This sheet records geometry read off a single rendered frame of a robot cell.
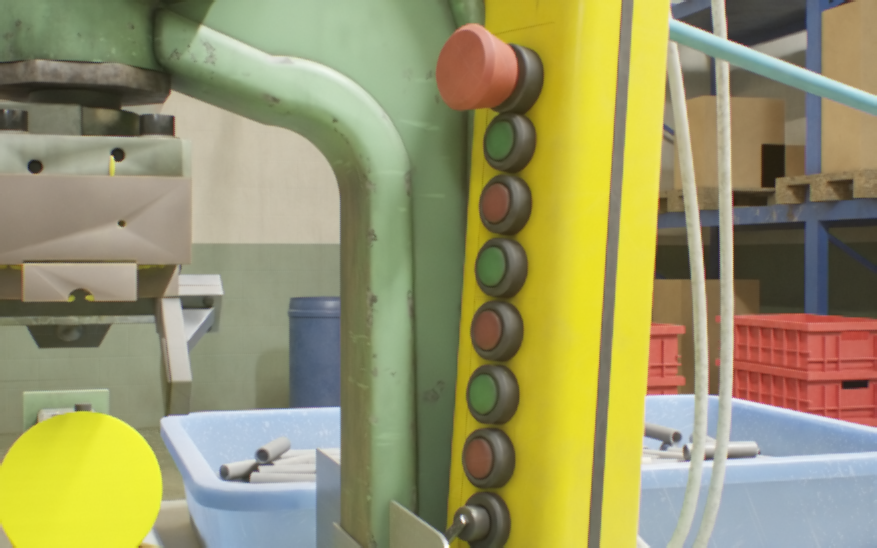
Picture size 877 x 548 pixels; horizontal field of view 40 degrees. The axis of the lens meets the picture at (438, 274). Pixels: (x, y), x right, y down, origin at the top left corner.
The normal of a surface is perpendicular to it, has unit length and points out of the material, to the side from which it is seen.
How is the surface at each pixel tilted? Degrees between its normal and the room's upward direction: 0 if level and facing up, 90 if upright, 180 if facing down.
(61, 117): 90
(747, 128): 90
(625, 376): 90
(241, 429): 81
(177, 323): 34
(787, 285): 90
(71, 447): 74
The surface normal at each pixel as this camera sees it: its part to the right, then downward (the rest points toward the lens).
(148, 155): 0.30, 0.01
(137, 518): 0.29, -0.27
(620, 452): 0.65, 0.01
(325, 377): 0.00, 0.01
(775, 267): -0.95, 0.00
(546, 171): -0.76, -0.08
